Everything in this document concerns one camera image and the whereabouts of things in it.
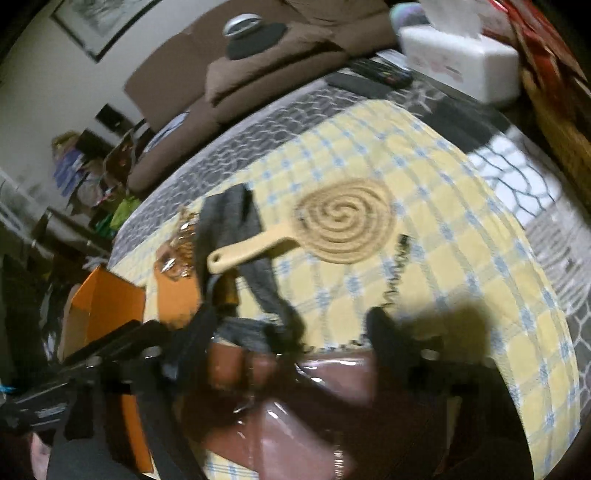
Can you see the woven spiral hand fan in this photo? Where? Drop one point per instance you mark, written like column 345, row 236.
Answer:
column 346, row 217

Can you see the white papers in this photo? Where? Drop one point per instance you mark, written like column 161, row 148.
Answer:
column 168, row 131

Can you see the lilac round container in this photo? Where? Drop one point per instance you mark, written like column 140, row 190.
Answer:
column 406, row 14

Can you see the green bag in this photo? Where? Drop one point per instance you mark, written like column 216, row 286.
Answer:
column 127, row 212

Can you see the white grey cap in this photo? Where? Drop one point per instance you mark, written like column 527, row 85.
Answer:
column 242, row 24

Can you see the black speaker box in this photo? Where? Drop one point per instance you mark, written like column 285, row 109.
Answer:
column 113, row 119

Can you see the person's left hand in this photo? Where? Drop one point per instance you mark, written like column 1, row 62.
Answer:
column 40, row 451

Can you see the stack of blue boxes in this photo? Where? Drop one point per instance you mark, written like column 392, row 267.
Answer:
column 69, row 170

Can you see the brown sofa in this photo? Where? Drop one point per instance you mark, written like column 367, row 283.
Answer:
column 175, row 87

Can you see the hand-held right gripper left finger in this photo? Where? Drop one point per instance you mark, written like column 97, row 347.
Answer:
column 198, row 332

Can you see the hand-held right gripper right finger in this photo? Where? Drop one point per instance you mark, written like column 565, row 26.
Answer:
column 385, row 341

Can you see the brown leather wallet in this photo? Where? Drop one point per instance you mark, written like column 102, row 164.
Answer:
column 300, row 415

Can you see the black remote control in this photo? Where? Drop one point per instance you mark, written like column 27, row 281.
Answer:
column 355, row 84
column 383, row 71

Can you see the framed wall picture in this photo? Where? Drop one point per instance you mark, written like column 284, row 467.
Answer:
column 101, row 18

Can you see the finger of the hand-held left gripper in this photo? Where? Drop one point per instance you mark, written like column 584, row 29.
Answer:
column 120, row 339

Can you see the yellow plaid cloth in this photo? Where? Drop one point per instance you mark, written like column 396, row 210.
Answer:
column 461, row 277

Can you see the orange leather pouch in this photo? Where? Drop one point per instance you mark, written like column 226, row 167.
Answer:
column 178, row 300

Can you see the orange cardboard box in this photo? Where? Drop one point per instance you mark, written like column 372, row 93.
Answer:
column 111, row 300

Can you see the pile of colourful packets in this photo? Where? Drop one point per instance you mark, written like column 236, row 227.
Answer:
column 558, row 115

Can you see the brown cushion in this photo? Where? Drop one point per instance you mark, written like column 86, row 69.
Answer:
column 277, row 74

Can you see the white tissue box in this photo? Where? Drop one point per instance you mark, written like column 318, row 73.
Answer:
column 457, row 60

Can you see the black mouse pad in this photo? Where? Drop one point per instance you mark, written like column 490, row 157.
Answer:
column 263, row 39

